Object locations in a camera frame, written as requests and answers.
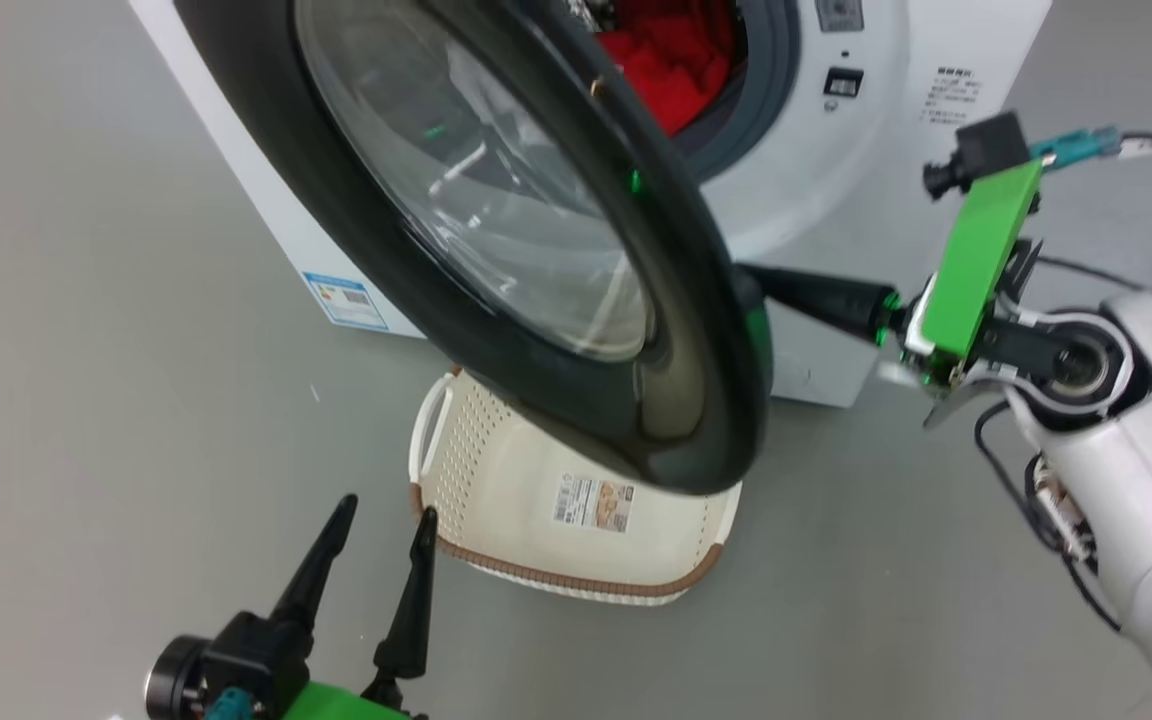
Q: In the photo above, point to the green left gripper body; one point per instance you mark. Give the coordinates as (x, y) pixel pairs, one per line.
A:
(336, 705)

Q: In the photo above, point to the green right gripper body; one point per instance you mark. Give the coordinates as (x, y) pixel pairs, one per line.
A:
(981, 260)

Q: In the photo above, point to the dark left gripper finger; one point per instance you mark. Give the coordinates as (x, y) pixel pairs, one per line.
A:
(414, 610)
(321, 570)

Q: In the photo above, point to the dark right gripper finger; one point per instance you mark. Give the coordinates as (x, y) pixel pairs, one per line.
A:
(836, 300)

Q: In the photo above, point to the plain red garment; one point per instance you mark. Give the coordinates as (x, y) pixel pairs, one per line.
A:
(671, 70)

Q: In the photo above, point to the black round glass washer door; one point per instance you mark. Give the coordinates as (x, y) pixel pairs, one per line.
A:
(496, 190)

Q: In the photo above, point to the white front-load washing machine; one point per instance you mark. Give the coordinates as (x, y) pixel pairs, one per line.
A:
(836, 200)

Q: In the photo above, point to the cream perforated laundry basket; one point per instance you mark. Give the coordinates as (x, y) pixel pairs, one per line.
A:
(506, 500)

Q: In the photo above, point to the printed basket label sticker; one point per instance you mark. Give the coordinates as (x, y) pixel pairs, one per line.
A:
(593, 503)

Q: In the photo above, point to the black door latch slot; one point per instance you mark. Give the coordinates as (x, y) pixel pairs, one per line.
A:
(843, 82)

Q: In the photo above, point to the grey rubber door gasket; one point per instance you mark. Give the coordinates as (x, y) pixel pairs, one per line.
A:
(766, 90)

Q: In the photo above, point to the blue energy label sticker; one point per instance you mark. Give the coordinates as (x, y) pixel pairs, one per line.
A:
(346, 300)

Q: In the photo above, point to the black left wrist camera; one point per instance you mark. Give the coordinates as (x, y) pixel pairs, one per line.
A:
(246, 655)

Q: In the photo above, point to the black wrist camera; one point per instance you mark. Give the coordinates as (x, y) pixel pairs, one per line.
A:
(246, 655)
(986, 150)

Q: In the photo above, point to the teal left camera connector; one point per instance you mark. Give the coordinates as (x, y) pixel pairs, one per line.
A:
(231, 705)

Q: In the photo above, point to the teal camera connector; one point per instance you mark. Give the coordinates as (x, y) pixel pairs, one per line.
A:
(231, 705)
(1076, 145)

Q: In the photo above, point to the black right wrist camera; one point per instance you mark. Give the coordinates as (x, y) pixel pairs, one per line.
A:
(986, 150)

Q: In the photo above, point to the teal right camera connector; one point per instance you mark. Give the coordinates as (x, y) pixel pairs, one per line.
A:
(1076, 145)

